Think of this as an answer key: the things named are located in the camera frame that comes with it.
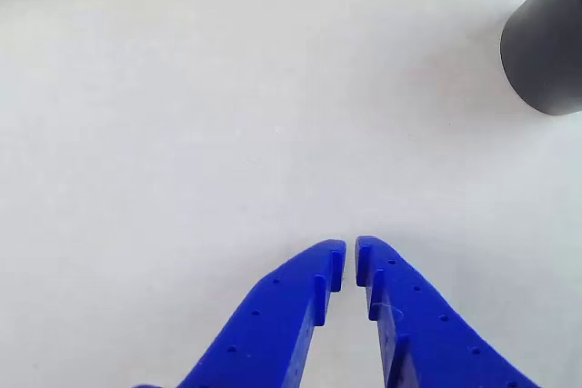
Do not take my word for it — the black cylinder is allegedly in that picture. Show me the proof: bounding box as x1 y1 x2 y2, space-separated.
499 0 582 117

